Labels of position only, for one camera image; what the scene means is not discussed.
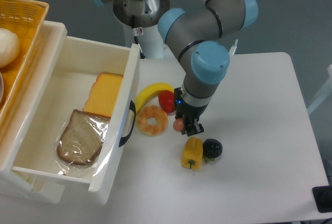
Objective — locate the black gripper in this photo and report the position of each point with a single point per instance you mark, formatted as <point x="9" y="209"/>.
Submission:
<point x="189" y="113"/>

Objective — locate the brown egg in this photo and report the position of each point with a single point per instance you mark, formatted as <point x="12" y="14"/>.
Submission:
<point x="178" y="124"/>

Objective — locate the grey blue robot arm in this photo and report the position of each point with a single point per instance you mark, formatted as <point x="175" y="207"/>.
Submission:
<point x="193" y="41"/>

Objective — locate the yellow bell pepper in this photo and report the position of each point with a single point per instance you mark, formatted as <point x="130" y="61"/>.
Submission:
<point x="192" y="154"/>

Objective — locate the black round fruit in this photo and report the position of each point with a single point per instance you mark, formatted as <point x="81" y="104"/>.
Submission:
<point x="212" y="149"/>

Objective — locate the red bell pepper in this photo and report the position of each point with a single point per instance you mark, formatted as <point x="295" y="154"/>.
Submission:
<point x="166" y="101"/>

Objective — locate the yellow banana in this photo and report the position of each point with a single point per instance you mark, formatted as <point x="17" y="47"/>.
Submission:
<point x="149" y="92"/>

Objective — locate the yellow toast slice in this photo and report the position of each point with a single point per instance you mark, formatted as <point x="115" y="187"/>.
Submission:
<point x="103" y="95"/>

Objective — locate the wrapped brown bread slice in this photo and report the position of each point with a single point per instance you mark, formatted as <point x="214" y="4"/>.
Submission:
<point x="82" y="139"/>

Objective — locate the white plastic drawer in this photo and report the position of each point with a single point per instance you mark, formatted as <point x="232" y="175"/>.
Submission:
<point x="50" y="103"/>

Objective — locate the black device at edge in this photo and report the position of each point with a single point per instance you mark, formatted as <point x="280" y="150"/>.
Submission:
<point x="322" y="197"/>

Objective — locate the white drawer cabinet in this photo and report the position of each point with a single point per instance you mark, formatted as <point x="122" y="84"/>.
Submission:
<point x="13" y="131"/>

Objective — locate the white bun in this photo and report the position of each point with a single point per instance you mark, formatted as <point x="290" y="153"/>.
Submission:
<point x="10" y="47"/>

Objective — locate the orange woven basket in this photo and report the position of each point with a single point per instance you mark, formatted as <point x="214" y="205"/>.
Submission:
<point x="24" y="18"/>

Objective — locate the black drawer handle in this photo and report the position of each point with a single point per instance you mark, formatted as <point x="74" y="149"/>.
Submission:
<point x="130" y="122"/>

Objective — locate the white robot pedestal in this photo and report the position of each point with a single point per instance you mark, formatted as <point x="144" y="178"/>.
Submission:
<point x="151" y="44"/>

